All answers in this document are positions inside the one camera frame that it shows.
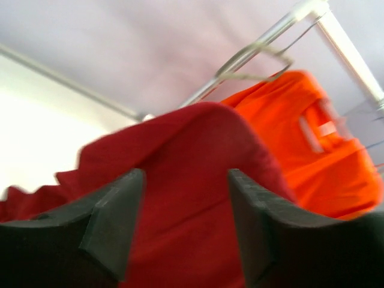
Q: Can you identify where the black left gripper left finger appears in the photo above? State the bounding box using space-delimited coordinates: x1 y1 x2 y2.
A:
1 169 146 287

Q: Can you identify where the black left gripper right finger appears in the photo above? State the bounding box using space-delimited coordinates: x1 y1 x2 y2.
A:
228 169 383 287

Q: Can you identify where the white plastic hanger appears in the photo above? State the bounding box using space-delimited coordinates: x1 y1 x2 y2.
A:
298 99 353 153

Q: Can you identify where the white clothes rack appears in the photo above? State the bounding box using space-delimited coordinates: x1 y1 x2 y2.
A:
138 1 383 119

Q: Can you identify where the dark red t shirt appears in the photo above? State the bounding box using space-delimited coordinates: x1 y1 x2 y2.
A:
1 103 293 287

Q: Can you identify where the grey plastic hanger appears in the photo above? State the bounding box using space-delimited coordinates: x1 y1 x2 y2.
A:
215 17 320 82

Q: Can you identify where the orange t shirt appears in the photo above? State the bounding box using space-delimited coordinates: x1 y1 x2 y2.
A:
224 71 383 220

